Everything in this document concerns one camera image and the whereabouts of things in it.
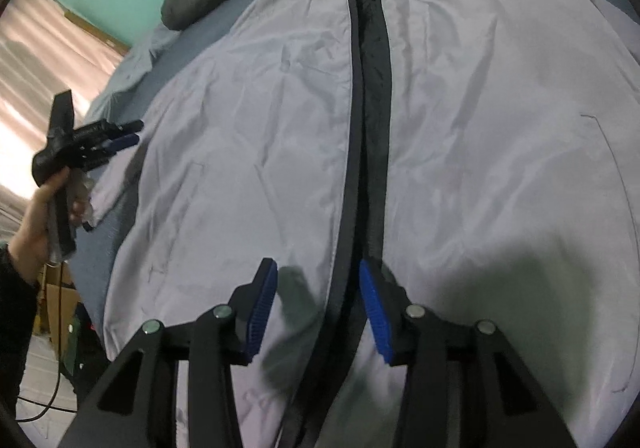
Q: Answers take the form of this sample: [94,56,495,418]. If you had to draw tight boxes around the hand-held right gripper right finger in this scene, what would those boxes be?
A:
[359,259,576,448]

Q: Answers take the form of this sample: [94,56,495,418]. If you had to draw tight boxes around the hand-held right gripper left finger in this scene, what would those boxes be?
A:
[57,257,279,448]

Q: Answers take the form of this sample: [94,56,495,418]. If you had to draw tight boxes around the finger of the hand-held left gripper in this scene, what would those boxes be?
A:
[101,119,146,136]
[99,133,140,155]

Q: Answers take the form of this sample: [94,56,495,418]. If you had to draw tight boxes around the grey jacket with black trim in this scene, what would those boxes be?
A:
[90,0,640,448]

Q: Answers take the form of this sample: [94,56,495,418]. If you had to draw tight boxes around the person's left forearm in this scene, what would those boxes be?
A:
[0,244,42,423]

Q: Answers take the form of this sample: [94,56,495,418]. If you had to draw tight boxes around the person's left hand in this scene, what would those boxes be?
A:
[10,167,91,286]

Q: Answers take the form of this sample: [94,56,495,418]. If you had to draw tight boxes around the pink curtain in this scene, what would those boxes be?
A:
[0,0,126,249]

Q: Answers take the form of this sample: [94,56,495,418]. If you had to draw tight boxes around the brown wooden trim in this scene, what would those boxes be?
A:
[65,10,130,54]

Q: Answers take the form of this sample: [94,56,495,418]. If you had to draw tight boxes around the blue bed cover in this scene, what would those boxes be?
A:
[65,0,640,364]

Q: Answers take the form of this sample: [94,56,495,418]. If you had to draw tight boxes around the cardboard box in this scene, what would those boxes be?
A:
[39,262,83,346]

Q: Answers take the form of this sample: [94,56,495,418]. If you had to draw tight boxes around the dark green box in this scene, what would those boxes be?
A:
[72,310,96,371]

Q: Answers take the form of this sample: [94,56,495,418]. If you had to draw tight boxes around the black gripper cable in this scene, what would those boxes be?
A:
[17,258,68,424]

